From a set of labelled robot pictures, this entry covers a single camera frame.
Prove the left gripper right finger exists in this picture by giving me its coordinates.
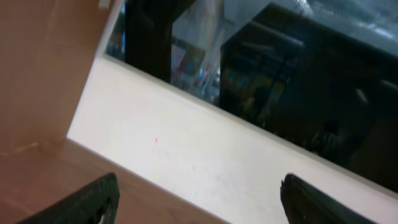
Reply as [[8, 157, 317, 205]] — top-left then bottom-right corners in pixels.
[[280, 173, 374, 224]]

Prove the dark shelf unit background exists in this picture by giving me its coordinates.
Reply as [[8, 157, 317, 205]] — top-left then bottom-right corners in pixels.
[[218, 3, 397, 191]]

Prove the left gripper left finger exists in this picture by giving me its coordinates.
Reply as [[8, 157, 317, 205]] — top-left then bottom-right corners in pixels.
[[19, 172, 120, 224]]

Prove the black vertical post background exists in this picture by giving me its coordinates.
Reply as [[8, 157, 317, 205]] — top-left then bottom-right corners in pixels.
[[125, 0, 195, 82]]

